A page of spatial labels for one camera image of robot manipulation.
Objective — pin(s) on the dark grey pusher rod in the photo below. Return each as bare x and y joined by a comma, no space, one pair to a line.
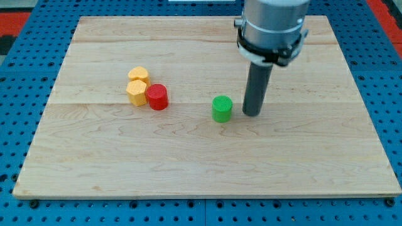
257,83

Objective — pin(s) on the green cylinder block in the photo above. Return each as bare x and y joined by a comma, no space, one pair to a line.
222,108

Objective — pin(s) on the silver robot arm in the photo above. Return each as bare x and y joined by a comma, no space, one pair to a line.
269,32

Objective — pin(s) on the red cylinder block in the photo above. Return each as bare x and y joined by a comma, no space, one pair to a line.
157,96

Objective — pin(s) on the wooden board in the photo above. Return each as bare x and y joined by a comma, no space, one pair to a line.
312,139

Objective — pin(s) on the yellow heart block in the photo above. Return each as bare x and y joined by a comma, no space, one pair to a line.
139,73

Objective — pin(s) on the yellow hexagon block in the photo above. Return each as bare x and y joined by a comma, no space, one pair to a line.
136,92

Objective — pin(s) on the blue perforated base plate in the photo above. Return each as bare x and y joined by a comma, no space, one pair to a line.
368,37

